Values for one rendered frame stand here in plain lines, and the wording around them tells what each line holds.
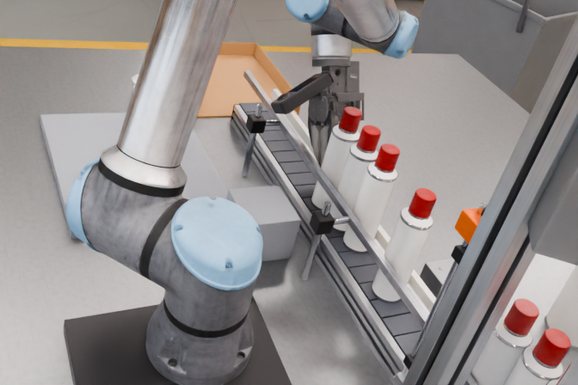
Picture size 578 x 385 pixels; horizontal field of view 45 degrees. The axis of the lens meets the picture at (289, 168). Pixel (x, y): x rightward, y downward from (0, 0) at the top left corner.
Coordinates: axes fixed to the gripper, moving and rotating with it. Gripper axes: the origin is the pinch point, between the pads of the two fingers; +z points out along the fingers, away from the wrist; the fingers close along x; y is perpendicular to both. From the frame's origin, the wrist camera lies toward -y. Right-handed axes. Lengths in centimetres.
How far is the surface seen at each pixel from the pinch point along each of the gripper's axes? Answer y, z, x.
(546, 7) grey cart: 224, -54, 159
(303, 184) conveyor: -1.7, 3.8, 4.4
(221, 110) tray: -5.6, -9.7, 36.8
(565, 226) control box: -17, -3, -72
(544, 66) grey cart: 181, -22, 118
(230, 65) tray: 4, -20, 55
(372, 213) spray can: -0.2, 6.1, -17.7
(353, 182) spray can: -1.3, 1.3, -13.5
